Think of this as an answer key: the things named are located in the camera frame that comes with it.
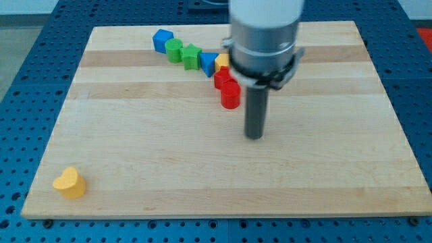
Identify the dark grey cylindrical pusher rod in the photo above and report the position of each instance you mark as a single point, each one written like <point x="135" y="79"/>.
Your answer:
<point x="255" y="112"/>

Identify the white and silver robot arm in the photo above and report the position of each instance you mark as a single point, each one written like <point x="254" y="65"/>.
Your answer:
<point x="262" y="53"/>

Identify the red star block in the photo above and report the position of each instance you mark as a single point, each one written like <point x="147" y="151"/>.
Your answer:
<point x="222" y="76"/>

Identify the green star block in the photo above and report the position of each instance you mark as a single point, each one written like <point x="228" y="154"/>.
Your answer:
<point x="191" y="57"/>

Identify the red cylinder block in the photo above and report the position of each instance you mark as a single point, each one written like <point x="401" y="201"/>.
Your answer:
<point x="230" y="95"/>

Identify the yellow pentagon block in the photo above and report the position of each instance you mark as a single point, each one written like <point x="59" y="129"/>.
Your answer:
<point x="221" y="60"/>

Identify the blue triangle block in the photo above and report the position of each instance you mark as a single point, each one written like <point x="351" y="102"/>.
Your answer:
<point x="207" y="63"/>

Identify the green cylinder block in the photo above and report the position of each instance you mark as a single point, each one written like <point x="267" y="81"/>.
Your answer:
<point x="173" y="48"/>

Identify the blue cube block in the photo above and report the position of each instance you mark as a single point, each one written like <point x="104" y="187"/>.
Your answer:
<point x="160" y="38"/>

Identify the light wooden board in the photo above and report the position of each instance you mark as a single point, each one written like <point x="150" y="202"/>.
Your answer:
<point x="152" y="140"/>

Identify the blue perforated table plate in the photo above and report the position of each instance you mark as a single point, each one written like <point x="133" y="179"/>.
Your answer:
<point x="30" y="108"/>

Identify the yellow heart block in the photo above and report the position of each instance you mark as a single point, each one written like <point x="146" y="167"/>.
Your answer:
<point x="70" y="184"/>

